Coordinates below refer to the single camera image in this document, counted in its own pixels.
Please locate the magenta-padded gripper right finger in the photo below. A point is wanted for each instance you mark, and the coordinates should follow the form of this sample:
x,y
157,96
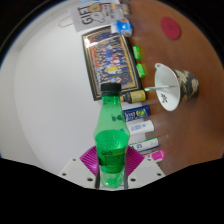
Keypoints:
x,y
146,173

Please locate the white paper gift bag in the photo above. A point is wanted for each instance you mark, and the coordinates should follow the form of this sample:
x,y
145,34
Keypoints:
x,y
91,15

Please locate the framed group photo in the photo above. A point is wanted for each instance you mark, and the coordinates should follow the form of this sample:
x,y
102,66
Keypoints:
x,y
111,61

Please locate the dark blue pump bottle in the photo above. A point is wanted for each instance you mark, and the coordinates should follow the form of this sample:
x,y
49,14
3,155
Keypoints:
x,y
137,113

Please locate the green plastic drink bottle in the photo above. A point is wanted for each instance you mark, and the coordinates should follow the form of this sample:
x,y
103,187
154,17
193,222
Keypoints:
x,y
111,150

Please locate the small snack packet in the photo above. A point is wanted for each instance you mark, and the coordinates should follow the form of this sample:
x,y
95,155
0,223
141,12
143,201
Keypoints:
x,y
121,10

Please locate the flat round red coaster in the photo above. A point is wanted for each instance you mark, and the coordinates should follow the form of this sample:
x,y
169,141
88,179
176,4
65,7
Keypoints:
x,y
170,28

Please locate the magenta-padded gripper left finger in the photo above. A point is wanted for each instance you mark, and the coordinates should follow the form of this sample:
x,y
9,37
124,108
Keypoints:
x,y
78,173

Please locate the blue tissue pack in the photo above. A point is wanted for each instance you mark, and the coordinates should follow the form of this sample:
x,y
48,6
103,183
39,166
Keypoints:
x,y
124,27

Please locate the metal spoon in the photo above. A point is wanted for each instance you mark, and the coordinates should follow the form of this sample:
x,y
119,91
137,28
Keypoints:
x,y
160,88

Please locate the brown pump bottle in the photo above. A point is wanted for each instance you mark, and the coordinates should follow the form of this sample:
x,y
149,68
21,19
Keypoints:
x,y
136,96

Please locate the white lotion bottle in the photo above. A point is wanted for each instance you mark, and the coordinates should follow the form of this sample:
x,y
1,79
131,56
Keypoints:
x,y
141,127

